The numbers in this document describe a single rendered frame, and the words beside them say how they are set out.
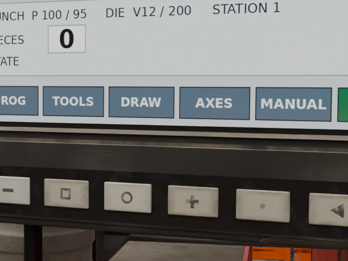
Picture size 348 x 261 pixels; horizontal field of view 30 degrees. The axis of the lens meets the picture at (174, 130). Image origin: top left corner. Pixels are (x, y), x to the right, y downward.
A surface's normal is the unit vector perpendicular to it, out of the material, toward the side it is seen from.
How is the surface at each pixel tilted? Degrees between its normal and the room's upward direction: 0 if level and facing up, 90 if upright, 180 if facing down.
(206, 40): 90
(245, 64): 90
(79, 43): 90
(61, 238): 90
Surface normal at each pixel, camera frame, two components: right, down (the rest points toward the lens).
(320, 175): -0.31, 0.04
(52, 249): 0.39, 0.05
